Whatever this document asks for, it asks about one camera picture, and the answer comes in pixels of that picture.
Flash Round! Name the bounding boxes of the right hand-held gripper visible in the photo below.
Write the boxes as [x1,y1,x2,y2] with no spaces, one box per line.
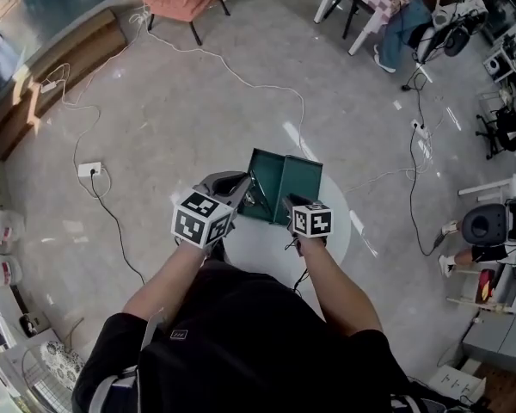
[280,193,335,237]

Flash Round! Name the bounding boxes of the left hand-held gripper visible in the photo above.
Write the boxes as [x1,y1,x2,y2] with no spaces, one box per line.
[170,170,253,250]

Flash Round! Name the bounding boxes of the green metal container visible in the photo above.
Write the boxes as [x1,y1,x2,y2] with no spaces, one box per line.
[236,147,325,228]

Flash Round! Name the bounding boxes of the person's right forearm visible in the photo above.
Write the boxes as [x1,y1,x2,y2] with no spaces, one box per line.
[298,235,384,338]

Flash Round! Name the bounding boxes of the person's left forearm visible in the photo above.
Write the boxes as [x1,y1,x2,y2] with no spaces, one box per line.
[121,239,212,331]

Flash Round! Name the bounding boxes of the white power strip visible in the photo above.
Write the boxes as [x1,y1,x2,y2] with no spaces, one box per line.
[409,118,433,142]

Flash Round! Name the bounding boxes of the person's black shirt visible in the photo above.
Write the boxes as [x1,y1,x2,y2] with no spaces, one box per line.
[71,257,416,413]

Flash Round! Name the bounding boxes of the square white power socket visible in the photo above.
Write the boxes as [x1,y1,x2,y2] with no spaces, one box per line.
[77,161,103,180]

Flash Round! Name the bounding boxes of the black office chair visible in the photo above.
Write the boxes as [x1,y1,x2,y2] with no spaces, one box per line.
[474,104,516,162]

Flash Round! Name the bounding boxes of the white cardboard box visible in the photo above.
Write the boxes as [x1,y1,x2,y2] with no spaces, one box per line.
[428,362,488,404]

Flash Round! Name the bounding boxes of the wooden steps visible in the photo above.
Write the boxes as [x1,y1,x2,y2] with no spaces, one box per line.
[0,8,129,162]

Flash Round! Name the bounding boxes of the white office chair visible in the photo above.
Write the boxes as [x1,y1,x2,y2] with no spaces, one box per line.
[412,0,490,66]

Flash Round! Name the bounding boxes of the white plastic bag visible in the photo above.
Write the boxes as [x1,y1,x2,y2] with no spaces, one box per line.
[0,251,24,289]
[0,207,27,249]

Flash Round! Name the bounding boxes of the patterned round cushion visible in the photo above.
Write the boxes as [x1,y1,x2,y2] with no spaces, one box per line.
[40,340,86,391]

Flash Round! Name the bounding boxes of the thin black cable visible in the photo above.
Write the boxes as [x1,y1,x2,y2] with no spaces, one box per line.
[401,71,446,257]

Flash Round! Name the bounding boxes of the long white cable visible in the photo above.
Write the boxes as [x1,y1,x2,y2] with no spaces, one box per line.
[128,2,323,163]

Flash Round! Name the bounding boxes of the black power cable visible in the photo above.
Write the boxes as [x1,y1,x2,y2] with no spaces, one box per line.
[88,170,148,287]

